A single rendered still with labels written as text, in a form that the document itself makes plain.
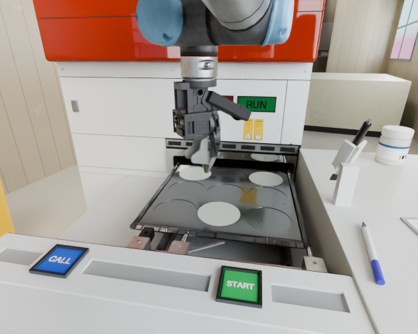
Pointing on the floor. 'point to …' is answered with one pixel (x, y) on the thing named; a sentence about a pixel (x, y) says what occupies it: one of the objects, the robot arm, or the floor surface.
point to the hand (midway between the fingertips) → (209, 167)
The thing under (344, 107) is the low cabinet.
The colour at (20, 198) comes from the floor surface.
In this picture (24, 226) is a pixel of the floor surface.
